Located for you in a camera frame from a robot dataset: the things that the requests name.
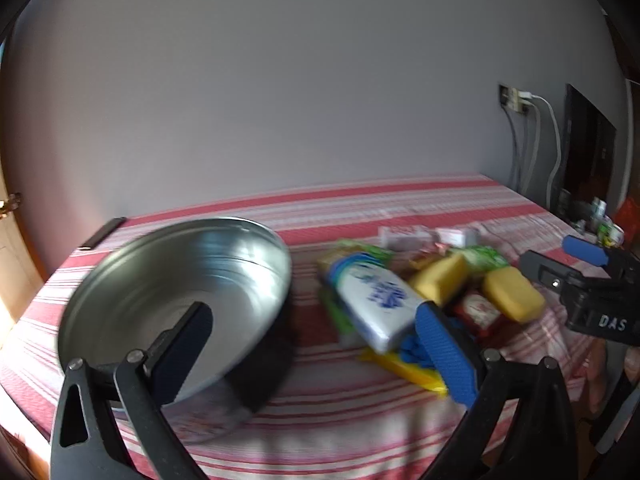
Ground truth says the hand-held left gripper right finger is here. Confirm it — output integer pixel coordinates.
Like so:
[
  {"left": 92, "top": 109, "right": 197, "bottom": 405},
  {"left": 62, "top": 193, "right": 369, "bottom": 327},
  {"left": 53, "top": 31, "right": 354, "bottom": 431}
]
[{"left": 415, "top": 300, "right": 581, "bottom": 480}]

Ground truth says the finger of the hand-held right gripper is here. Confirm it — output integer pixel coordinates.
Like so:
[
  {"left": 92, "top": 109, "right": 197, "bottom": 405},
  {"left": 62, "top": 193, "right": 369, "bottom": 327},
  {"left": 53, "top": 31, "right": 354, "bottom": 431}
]
[
  {"left": 562, "top": 235, "right": 640, "bottom": 281},
  {"left": 519, "top": 251, "right": 573, "bottom": 292}
]

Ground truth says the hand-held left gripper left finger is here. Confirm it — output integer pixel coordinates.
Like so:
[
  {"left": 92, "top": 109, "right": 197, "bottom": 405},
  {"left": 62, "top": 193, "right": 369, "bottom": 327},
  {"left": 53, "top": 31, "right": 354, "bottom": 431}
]
[{"left": 49, "top": 301, "right": 214, "bottom": 480}]

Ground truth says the yellow sponge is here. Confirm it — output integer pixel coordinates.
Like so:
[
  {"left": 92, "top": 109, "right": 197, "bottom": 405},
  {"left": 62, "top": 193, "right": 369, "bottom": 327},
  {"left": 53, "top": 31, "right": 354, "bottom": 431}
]
[
  {"left": 481, "top": 267, "right": 547, "bottom": 323},
  {"left": 410, "top": 254, "right": 470, "bottom": 306}
]

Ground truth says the red foil snack packet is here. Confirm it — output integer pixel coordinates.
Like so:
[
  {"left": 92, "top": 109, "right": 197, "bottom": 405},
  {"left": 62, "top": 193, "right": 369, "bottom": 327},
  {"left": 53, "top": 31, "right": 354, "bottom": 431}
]
[{"left": 452, "top": 290, "right": 506, "bottom": 338}]

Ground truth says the yellow packet blue print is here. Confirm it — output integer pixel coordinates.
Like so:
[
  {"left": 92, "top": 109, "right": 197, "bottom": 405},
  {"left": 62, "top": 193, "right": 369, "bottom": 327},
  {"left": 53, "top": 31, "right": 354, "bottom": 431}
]
[{"left": 357, "top": 337, "right": 448, "bottom": 396}]

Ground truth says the metal basin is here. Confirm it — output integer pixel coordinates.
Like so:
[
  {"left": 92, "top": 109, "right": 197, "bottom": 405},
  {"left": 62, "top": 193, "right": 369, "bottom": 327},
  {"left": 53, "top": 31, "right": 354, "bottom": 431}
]
[{"left": 57, "top": 216, "right": 293, "bottom": 443}]

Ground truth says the white tissue pack blue print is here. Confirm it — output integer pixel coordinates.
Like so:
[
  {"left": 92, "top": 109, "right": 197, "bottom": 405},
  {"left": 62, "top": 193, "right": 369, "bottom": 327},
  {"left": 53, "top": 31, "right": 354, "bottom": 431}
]
[{"left": 334, "top": 255, "right": 426, "bottom": 353}]

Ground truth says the white box red print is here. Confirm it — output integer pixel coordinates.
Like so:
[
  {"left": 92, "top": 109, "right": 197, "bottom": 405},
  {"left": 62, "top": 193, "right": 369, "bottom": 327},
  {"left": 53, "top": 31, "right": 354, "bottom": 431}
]
[
  {"left": 435, "top": 227, "right": 481, "bottom": 248},
  {"left": 378, "top": 225, "right": 433, "bottom": 251}
]

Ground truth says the yellow-green snack packet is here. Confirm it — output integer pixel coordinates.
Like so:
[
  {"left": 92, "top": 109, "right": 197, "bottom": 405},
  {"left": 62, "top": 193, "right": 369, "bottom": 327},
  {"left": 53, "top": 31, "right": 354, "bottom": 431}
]
[{"left": 317, "top": 239, "right": 396, "bottom": 273}]

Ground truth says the person's right forearm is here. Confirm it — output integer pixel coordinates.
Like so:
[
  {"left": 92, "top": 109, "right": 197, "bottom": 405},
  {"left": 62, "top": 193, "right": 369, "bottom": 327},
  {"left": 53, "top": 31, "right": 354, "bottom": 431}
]
[{"left": 585, "top": 340, "right": 626, "bottom": 411}]

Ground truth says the red plastic bag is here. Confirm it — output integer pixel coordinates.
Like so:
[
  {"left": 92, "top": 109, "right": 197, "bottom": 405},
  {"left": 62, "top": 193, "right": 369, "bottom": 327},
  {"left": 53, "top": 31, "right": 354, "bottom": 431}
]
[{"left": 614, "top": 195, "right": 640, "bottom": 241}]

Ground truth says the green packet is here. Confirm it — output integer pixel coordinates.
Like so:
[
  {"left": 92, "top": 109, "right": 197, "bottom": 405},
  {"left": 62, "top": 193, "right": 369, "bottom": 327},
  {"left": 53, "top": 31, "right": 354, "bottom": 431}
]
[
  {"left": 320, "top": 285, "right": 361, "bottom": 346},
  {"left": 450, "top": 245, "right": 511, "bottom": 271}
]

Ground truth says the dark flat screen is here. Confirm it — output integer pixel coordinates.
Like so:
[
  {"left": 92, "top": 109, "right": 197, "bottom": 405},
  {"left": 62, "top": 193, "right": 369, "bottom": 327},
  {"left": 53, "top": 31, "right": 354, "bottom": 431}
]
[{"left": 565, "top": 82, "right": 618, "bottom": 211}]

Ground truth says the red white striped bed sheet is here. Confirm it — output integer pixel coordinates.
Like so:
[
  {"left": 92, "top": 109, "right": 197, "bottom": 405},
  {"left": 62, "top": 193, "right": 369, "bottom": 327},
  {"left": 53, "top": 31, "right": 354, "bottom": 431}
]
[{"left": 0, "top": 172, "right": 621, "bottom": 480}]

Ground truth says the black smartphone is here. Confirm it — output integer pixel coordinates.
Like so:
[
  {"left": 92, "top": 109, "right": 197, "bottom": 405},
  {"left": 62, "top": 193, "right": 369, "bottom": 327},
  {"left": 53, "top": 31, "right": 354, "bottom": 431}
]
[{"left": 80, "top": 217, "right": 128, "bottom": 251}]

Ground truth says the wooden door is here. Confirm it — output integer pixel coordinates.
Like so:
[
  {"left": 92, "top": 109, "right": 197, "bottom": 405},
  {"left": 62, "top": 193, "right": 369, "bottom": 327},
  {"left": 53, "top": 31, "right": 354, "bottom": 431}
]
[{"left": 0, "top": 160, "right": 46, "bottom": 331}]

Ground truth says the thick white cable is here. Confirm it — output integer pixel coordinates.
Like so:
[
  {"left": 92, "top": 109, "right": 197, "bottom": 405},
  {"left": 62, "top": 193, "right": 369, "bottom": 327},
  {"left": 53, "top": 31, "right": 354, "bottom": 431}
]
[{"left": 532, "top": 94, "right": 562, "bottom": 211}]

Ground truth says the thin white cable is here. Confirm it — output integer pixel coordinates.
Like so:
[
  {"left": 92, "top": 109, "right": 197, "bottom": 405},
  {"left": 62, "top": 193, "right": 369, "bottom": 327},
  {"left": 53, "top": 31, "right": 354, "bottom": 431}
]
[{"left": 522, "top": 105, "right": 543, "bottom": 196}]

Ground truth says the dark grey cable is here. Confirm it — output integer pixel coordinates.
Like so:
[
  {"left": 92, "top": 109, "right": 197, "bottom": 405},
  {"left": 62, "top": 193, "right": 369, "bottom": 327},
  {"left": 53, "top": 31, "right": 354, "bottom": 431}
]
[{"left": 505, "top": 107, "right": 523, "bottom": 191}]

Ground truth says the wall socket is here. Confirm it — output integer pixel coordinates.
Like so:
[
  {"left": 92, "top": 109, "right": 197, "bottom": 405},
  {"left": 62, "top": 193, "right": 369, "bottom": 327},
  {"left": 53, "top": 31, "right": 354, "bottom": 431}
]
[{"left": 498, "top": 82, "right": 521, "bottom": 111}]

